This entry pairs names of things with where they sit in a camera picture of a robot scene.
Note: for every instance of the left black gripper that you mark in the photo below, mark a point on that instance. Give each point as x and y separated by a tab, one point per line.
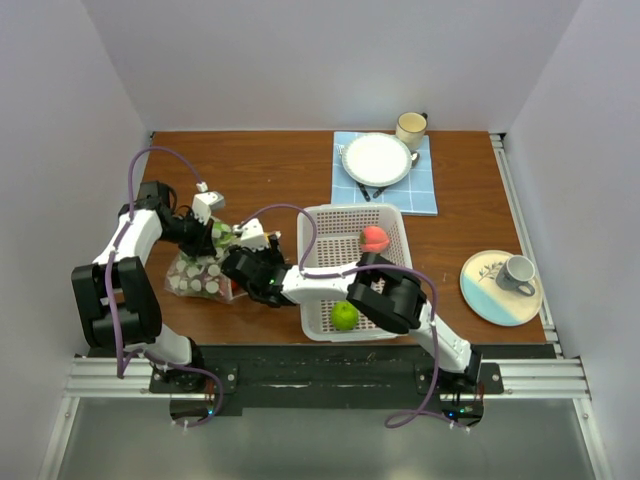
202	245

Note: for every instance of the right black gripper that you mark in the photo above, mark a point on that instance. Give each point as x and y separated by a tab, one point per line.
272	251

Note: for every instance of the polka dot zip bag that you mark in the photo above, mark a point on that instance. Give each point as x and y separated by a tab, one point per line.
202	277

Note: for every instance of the green fake apple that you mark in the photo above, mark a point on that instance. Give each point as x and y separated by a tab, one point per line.
344	316

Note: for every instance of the pink fake peach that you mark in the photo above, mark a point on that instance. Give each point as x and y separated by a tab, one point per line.
373	239

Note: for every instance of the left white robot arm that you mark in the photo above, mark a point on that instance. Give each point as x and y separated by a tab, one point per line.
116	302

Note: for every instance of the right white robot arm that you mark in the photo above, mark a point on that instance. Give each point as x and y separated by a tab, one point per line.
396	299

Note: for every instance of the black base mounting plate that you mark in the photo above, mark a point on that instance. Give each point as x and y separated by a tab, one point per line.
330	377

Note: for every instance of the white round plate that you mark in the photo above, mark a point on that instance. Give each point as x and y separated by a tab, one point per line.
376	159

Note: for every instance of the blue checked cloth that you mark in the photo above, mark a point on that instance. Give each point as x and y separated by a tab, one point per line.
413	195

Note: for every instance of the metal spoon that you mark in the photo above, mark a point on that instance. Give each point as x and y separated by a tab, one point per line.
415	158

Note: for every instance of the cream mug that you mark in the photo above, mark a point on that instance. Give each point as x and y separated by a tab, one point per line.
410	129

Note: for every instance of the blue beige plate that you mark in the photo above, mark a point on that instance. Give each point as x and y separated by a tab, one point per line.
486	299

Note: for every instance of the grey white cup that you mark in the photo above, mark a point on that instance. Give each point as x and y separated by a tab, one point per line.
516	274

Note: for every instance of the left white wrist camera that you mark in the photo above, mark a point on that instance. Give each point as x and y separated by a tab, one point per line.
205	204

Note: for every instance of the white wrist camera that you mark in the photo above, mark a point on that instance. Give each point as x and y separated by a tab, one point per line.
251	235
205	204

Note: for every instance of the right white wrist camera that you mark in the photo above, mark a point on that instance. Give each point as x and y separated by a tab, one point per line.
251	235

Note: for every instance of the black handled fork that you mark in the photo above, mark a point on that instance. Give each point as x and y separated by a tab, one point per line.
363	191

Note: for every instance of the black handled knife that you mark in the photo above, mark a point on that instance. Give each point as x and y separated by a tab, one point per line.
379	192

